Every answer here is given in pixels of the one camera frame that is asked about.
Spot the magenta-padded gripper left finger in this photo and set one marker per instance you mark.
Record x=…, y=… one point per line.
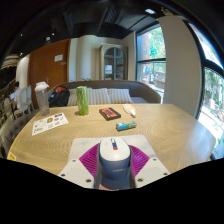
x=75, y=171

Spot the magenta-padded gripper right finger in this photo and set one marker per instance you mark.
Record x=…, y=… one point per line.
x=151, y=171

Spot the white and blue computer mouse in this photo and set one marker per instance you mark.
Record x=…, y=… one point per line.
x=114, y=163

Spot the small teal pack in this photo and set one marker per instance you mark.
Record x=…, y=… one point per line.
x=126, y=126

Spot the white sticker sheet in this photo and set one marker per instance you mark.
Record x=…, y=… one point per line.
x=49, y=123

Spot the white plastic wrapper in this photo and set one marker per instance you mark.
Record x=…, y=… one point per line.
x=129, y=110

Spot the black and red box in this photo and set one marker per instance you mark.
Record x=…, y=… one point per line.
x=110, y=113

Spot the green drink can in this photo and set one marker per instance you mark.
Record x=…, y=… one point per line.
x=82, y=100

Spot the striped cushion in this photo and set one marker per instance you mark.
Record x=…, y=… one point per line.
x=120, y=95
x=99, y=96
x=72, y=97

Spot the black and orange bag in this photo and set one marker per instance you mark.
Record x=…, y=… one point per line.
x=59, y=97

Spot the clear shaker bottle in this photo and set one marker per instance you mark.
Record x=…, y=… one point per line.
x=42, y=100

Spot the grey-brown curved sofa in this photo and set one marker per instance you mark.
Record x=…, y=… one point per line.
x=143, y=91

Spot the white dining chair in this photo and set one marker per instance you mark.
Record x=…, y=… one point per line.
x=26, y=98

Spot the large black-framed window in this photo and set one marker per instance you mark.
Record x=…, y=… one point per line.
x=213, y=100

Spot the person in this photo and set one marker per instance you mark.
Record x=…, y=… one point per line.
x=16, y=93

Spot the wooden door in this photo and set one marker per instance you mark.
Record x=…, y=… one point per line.
x=43, y=66

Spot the white paper door sign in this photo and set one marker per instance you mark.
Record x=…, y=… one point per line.
x=58, y=58

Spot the glass-door cabinet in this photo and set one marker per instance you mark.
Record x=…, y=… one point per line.
x=113, y=63

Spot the ceiling light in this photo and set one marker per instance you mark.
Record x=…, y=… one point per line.
x=150, y=11

